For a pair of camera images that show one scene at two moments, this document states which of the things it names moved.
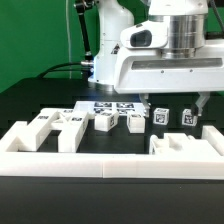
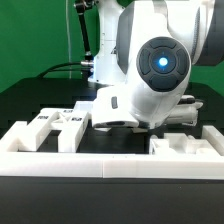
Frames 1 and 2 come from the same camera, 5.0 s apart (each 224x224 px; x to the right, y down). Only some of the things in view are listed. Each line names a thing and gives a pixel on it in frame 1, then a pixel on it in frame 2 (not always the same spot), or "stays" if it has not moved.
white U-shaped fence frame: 91,165 stays
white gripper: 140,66 -> 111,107
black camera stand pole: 80,6 stays
